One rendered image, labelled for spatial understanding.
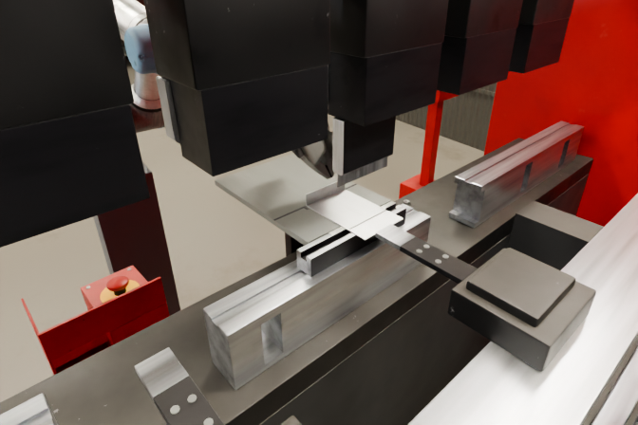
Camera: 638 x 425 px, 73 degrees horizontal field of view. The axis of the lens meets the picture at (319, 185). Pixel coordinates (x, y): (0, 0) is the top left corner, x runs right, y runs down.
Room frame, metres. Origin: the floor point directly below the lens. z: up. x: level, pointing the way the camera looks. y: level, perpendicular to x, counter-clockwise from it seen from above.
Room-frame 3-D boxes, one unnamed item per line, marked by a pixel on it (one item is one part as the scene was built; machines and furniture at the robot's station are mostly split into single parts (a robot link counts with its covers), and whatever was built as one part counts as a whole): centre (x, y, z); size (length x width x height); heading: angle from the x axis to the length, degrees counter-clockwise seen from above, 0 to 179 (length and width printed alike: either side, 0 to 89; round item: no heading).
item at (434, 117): (2.36, -0.67, 0.41); 0.25 x 0.20 x 0.83; 41
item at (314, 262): (0.54, -0.05, 0.98); 0.20 x 0.03 x 0.03; 131
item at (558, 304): (0.43, -0.18, 1.01); 0.26 x 0.12 x 0.05; 41
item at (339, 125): (0.54, -0.06, 1.13); 0.10 x 0.02 x 0.10; 131
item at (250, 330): (0.51, -0.02, 0.92); 0.39 x 0.06 x 0.10; 131
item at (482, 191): (0.90, -0.48, 0.92); 0.50 x 0.06 x 0.10; 131
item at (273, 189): (0.65, 0.04, 1.00); 0.26 x 0.18 x 0.01; 41
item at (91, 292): (0.61, 0.42, 0.75); 0.20 x 0.16 x 0.18; 133
